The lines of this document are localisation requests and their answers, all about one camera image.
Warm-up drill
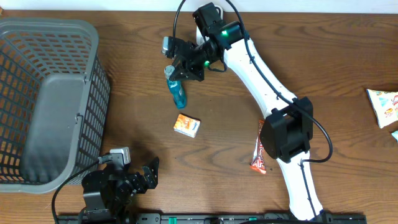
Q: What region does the blue mouthwash bottle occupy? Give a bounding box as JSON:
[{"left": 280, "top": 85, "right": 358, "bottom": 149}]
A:
[{"left": 164, "top": 65, "right": 187, "bottom": 110}]

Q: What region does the small orange box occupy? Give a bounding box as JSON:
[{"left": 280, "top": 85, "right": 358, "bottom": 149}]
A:
[{"left": 174, "top": 114, "right": 201, "bottom": 138}]

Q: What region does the red-brown snack bar wrapper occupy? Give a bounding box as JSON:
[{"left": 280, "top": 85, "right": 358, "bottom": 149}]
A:
[{"left": 250, "top": 119, "right": 267, "bottom": 174}]

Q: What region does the yellow snack bag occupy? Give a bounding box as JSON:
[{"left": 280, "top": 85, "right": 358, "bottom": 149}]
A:
[{"left": 366, "top": 89, "right": 398, "bottom": 128}]

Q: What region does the teal white small packet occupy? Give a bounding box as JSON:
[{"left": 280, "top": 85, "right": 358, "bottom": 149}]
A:
[{"left": 391, "top": 131, "right": 398, "bottom": 141}]

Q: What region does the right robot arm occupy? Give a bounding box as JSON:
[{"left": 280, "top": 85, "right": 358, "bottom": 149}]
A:
[{"left": 162, "top": 2, "right": 323, "bottom": 221}]

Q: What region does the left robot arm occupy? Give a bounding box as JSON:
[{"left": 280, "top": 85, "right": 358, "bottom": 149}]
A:
[{"left": 78, "top": 147, "right": 160, "bottom": 223}]

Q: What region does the white barcode scanner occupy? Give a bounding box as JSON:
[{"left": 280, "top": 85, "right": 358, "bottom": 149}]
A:
[{"left": 196, "top": 4, "right": 224, "bottom": 45}]

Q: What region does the grey plastic shopping basket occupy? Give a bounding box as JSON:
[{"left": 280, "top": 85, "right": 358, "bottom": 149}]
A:
[{"left": 1, "top": 18, "right": 110, "bottom": 194}]

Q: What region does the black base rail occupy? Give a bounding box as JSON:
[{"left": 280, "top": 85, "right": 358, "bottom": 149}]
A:
[{"left": 55, "top": 212, "right": 368, "bottom": 224}]

